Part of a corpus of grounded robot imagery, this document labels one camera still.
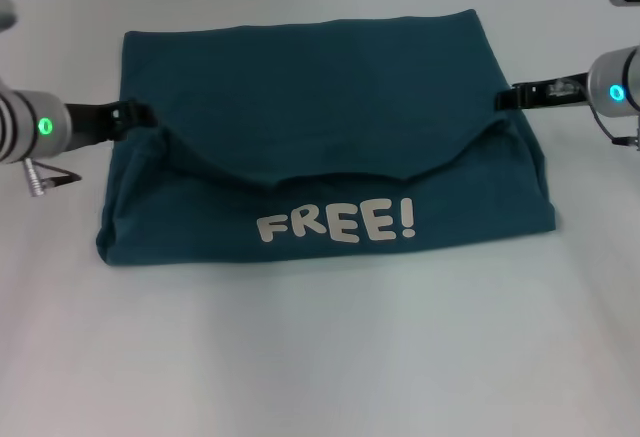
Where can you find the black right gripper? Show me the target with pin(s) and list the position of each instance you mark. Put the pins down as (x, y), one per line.
(540, 98)

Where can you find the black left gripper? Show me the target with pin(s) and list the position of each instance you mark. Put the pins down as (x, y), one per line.
(90, 122)

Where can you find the blue cotton t-shirt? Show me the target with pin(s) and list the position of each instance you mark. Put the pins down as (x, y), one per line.
(325, 107)

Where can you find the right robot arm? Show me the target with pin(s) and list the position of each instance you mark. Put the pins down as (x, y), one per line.
(625, 77)

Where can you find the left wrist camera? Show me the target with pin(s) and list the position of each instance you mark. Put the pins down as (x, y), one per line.
(6, 12)

